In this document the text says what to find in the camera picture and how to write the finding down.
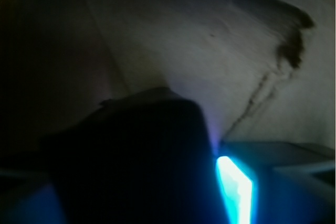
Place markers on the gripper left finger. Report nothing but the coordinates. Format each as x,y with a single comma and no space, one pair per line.
29,197

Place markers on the gripper right finger with light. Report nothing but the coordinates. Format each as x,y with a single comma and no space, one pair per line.
277,182

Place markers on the black box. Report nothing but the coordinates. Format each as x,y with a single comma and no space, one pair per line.
141,159

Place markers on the brown paper bin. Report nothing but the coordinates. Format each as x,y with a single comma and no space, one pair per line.
260,69

